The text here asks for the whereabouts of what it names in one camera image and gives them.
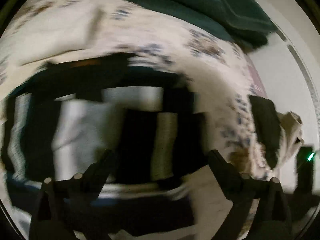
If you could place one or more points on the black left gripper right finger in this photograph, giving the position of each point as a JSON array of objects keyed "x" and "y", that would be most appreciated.
[{"x": 272, "y": 219}]

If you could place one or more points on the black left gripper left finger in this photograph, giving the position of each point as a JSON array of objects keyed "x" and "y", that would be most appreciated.
[{"x": 64, "y": 206}]

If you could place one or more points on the black grey striped sweater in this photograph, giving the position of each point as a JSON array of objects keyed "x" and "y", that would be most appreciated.
[{"x": 62, "y": 119}]

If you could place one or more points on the black device with green light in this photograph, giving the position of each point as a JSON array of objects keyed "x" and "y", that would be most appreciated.
[{"x": 305, "y": 168}]

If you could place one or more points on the beige cloth at bedside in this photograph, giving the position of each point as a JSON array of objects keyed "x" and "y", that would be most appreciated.
[{"x": 290, "y": 136}]

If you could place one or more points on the cream floral bed sheet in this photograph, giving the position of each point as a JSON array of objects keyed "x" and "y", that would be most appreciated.
[{"x": 87, "y": 29}]

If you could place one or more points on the dark green blanket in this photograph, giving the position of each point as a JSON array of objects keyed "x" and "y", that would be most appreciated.
[{"x": 240, "y": 21}]

